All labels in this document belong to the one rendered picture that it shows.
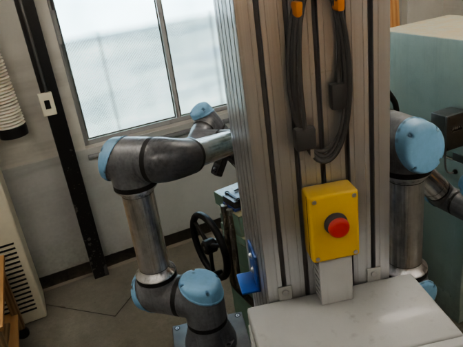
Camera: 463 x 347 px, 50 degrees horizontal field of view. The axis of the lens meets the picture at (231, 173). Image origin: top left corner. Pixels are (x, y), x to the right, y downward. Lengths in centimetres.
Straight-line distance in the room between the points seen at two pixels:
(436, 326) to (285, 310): 26
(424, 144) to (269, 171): 44
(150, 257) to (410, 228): 67
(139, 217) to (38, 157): 190
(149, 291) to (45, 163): 187
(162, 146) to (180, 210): 231
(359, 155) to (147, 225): 65
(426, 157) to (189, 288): 69
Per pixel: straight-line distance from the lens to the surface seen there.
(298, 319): 96
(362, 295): 101
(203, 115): 165
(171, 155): 120
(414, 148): 116
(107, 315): 313
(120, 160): 125
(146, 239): 136
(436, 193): 152
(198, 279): 141
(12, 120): 291
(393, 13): 384
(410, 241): 131
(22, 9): 292
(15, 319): 306
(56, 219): 332
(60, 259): 345
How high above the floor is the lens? 186
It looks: 24 degrees down
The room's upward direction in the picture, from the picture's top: 8 degrees counter-clockwise
